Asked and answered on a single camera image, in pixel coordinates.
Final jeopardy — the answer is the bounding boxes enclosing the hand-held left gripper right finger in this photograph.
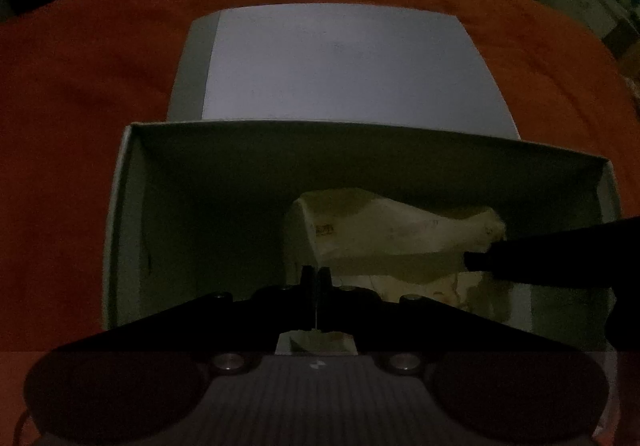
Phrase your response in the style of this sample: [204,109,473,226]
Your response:
[318,266,557,375]

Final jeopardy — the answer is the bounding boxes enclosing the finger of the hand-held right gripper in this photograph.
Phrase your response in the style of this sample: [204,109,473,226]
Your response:
[463,215,640,289]

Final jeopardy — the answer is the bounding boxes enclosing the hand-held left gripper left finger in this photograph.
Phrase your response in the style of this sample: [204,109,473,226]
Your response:
[85,266,317,375]

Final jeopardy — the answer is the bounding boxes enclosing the cream printed tissue pack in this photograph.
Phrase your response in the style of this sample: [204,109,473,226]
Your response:
[284,187,509,323]

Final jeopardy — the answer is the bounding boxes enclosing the white cardboard box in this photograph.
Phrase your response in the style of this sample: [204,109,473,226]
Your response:
[101,120,622,333]

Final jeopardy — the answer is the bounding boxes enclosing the white box lid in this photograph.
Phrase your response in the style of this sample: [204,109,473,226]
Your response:
[166,3,522,141]

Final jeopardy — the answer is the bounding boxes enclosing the white cabinet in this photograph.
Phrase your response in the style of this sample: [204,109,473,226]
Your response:
[536,0,640,58]

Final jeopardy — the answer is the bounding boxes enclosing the orange cloth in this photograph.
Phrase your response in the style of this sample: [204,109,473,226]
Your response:
[0,0,640,446]

